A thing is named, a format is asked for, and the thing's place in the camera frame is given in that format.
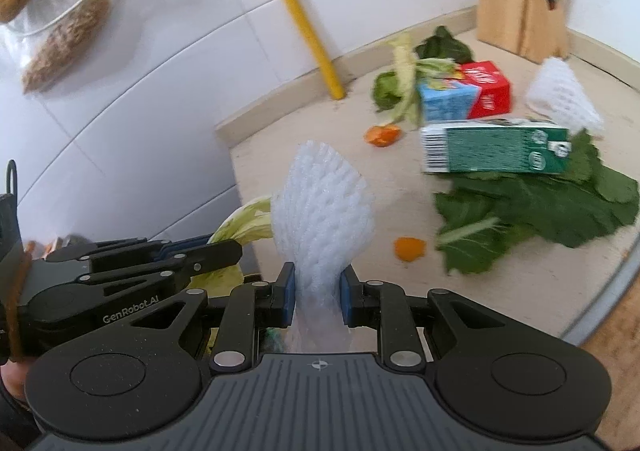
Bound yellow cabbage leaves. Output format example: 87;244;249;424
186;194;276;347

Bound white foam net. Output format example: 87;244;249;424
525;57;604;137
271;141;374;353

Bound large dark green leaves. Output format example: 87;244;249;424
434;130;639;275

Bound green white milk carton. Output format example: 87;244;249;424
420;119;572;175

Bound blue drink carton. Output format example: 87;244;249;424
418;81;480;125

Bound red drink carton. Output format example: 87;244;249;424
461;61;512;120

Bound orange peel piece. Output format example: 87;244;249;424
394;237;426;263
363;124;402;148

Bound wooden cutting board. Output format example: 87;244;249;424
562;245;639;450

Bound dark green leafy vegetable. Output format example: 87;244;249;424
371;26;474;126

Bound yellow gas pipe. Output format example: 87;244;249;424
284;0;346;100

